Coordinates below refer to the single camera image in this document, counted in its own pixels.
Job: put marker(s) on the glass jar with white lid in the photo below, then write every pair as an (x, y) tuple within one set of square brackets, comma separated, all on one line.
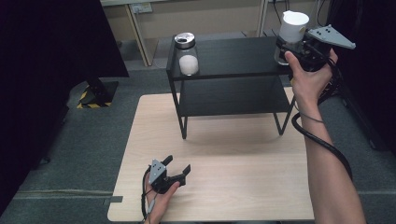
[(292, 26)]

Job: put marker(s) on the black stand base striped edge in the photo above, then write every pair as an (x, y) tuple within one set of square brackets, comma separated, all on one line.
[(99, 93)]

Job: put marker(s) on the person's right hand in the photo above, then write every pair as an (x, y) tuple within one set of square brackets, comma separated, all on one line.
[(309, 84)]

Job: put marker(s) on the black curtain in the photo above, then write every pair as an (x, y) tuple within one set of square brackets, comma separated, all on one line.
[(46, 62)]

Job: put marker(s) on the grey floor tape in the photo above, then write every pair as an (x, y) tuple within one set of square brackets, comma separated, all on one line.
[(113, 199)]

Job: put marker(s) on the person's left hand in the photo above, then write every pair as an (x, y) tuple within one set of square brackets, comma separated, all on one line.
[(158, 205)]

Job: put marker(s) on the black two-tier shelf rack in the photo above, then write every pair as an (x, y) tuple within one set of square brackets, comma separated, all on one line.
[(236, 59)]

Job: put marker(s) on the glass shaker with metal lid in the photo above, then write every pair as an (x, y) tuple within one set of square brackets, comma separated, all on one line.
[(188, 63)]

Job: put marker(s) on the beige desk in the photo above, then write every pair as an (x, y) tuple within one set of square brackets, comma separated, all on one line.
[(218, 21)]

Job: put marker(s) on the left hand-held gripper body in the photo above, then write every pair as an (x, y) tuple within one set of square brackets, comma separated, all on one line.
[(157, 174)]

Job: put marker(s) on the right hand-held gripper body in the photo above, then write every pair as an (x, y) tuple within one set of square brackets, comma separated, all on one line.
[(320, 53)]

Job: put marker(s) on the thin black wrist band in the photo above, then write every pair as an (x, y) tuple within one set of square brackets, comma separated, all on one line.
[(311, 118)]

